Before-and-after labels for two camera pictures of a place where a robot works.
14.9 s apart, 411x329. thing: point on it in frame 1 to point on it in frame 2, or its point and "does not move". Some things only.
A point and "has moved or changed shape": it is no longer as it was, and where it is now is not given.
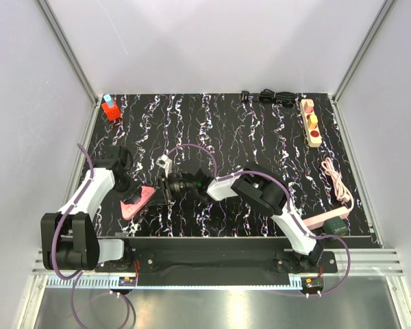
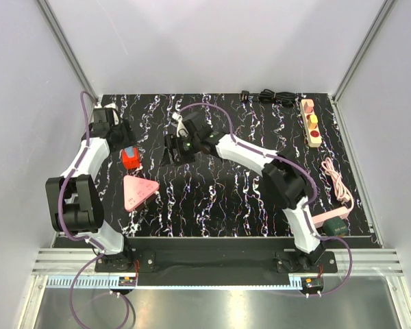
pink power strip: [317, 221] does not move
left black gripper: [133, 187] to [129, 138]
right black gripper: [160, 197] to [173, 142]
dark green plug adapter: [335, 226] does not move
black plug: [244, 96] does not move
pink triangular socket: [129, 210] has moved or changed shape
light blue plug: [108, 99] to [130, 151]
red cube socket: [112, 113] has moved or changed shape
